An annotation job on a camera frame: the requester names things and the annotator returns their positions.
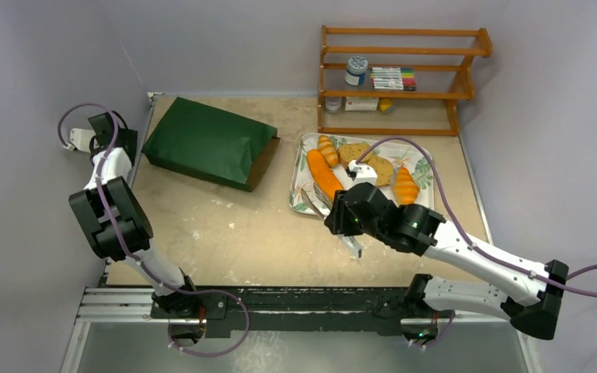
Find white jar blue lid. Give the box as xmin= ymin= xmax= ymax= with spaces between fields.
xmin=344 ymin=56 xmax=368 ymax=86

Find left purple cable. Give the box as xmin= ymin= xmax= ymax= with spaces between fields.
xmin=57 ymin=103 xmax=252 ymax=359

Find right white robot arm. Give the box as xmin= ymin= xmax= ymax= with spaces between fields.
xmin=325 ymin=183 xmax=569 ymax=340

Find yellow small object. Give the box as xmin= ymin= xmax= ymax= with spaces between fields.
xmin=378 ymin=98 xmax=395 ymax=114

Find small fake bread roll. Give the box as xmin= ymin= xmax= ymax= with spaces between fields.
xmin=317 ymin=134 xmax=339 ymax=168

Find small white box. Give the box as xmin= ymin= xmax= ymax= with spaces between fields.
xmin=344 ymin=96 xmax=379 ymax=111

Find coloured marker pen set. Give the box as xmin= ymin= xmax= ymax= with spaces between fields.
xmin=370 ymin=67 xmax=417 ymax=92

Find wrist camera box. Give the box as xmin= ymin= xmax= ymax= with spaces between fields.
xmin=346 ymin=160 xmax=377 ymax=186
xmin=64 ymin=127 xmax=96 ymax=153

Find orange fake croissant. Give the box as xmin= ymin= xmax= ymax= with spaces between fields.
xmin=391 ymin=166 xmax=420 ymax=205
xmin=306 ymin=149 xmax=344 ymax=202

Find green paper bag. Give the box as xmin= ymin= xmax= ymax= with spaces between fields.
xmin=142 ymin=98 xmax=280 ymax=192

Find leaf pattern tray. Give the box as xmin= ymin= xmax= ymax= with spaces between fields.
xmin=288 ymin=133 xmax=435 ymax=214

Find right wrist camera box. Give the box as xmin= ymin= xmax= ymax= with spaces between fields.
xmin=346 ymin=160 xmax=377 ymax=186

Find small clear jar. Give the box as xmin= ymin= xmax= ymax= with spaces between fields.
xmin=324 ymin=96 xmax=342 ymax=113

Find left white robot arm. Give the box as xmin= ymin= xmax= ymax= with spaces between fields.
xmin=68 ymin=113 xmax=201 ymax=318

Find metal tongs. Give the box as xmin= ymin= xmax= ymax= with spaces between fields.
xmin=299 ymin=183 xmax=363 ymax=259

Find brown fake bread roll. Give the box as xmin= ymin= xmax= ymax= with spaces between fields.
xmin=367 ymin=155 xmax=394 ymax=187

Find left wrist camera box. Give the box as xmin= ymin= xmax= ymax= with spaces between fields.
xmin=64 ymin=127 xmax=96 ymax=153

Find orange wooden shelf rack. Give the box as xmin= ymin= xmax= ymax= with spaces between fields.
xmin=317 ymin=25 xmax=494 ymax=137

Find brown fake bread slice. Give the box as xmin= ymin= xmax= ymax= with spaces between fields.
xmin=337 ymin=142 xmax=370 ymax=168

